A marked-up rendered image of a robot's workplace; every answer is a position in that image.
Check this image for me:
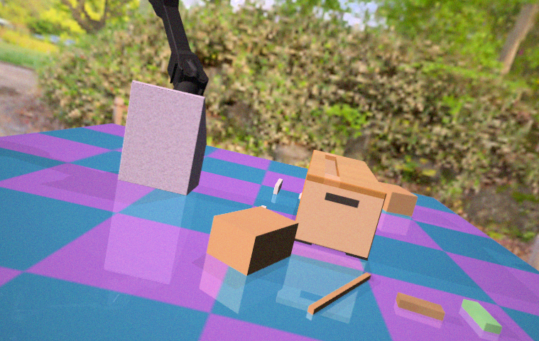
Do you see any light green block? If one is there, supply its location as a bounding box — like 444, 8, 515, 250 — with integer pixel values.
461, 299, 503, 335

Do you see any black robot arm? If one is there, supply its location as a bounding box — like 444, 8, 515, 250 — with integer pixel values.
148, 0, 209, 97

